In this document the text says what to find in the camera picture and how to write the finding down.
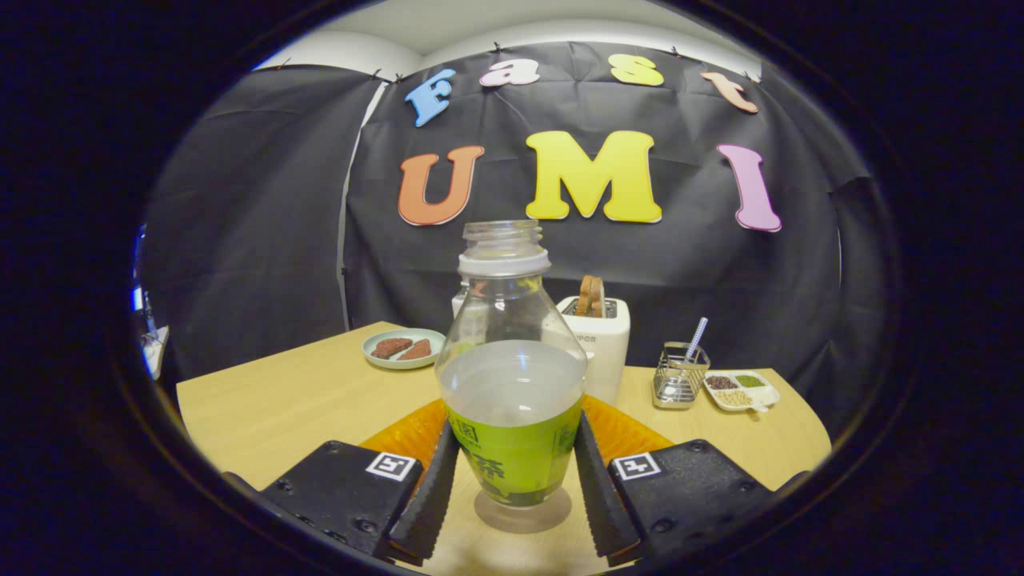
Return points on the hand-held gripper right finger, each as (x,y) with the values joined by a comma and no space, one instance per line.
(596,496)

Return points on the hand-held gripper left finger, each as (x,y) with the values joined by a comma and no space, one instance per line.
(428,504)

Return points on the clear juice bottle green label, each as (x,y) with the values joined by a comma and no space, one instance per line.
(512,448)

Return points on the small green drink bottle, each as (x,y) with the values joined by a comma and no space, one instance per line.
(458,304)

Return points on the white toaster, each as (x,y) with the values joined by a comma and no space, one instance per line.
(604,352)

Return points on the pale green plate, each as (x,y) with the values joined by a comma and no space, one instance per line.
(384,362)

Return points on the brown food piece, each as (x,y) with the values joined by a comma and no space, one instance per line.
(390,347)
(418,350)

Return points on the wooden table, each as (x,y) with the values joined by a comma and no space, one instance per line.
(304,400)

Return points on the checked straw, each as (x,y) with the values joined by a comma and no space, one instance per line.
(698,336)

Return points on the white divided dish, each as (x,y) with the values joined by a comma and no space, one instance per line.
(760,396)

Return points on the bread slice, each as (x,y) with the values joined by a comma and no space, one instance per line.
(590,294)

